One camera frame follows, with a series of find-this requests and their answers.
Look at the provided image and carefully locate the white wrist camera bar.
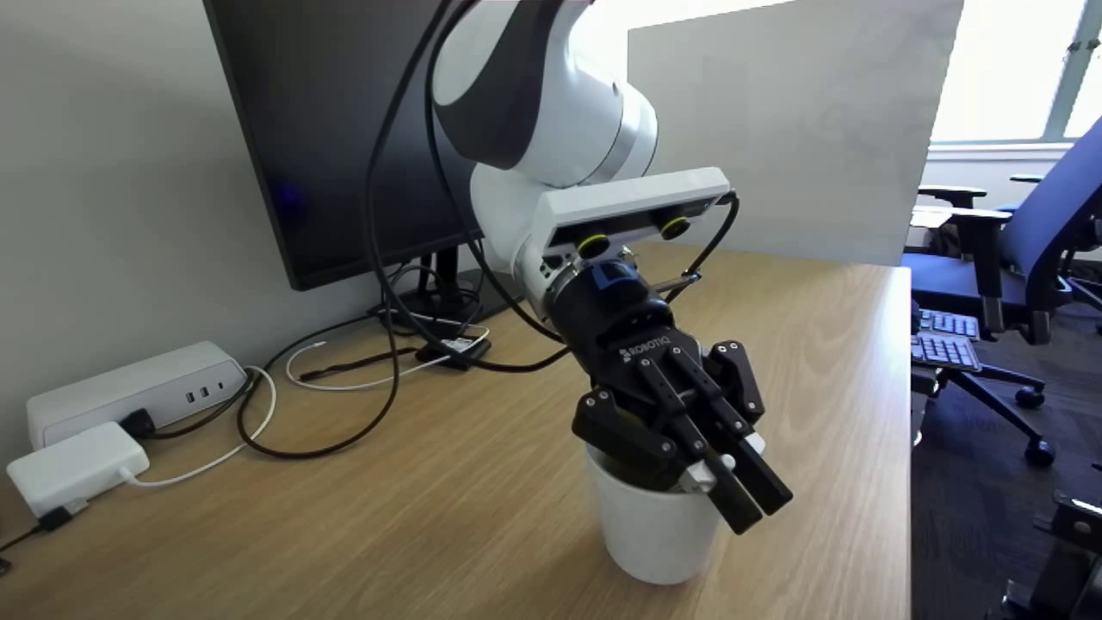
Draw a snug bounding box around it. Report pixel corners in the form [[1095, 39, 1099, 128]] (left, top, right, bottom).
[[529, 167, 737, 260]]

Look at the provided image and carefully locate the blue office chair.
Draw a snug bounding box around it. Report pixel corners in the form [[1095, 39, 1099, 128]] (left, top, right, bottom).
[[901, 120, 1102, 469]]

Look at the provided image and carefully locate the white power strip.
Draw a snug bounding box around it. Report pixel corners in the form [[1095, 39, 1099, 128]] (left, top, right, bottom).
[[29, 340, 244, 448]]

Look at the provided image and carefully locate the white cable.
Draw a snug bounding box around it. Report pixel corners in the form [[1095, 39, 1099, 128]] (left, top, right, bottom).
[[118, 363, 284, 492]]

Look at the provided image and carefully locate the white partition panel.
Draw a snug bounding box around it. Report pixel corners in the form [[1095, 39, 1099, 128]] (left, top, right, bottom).
[[622, 0, 969, 268]]

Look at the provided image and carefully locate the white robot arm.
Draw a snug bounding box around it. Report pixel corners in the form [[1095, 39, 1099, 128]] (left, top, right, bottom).
[[432, 0, 791, 530]]

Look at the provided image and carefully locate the yellow mug white inside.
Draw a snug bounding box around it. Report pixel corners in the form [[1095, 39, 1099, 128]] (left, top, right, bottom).
[[583, 448, 719, 586]]

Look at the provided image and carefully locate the black adapter with cables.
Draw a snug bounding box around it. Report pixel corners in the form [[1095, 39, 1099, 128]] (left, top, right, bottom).
[[417, 333, 489, 368]]

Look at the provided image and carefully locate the white power adapter box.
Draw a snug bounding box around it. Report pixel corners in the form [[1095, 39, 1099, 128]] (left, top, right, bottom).
[[6, 425, 148, 517]]

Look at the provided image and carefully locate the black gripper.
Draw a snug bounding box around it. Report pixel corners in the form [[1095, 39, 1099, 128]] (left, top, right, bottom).
[[545, 260, 791, 535]]

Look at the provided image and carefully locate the black computer monitor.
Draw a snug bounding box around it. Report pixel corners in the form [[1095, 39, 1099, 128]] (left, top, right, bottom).
[[204, 0, 508, 319]]

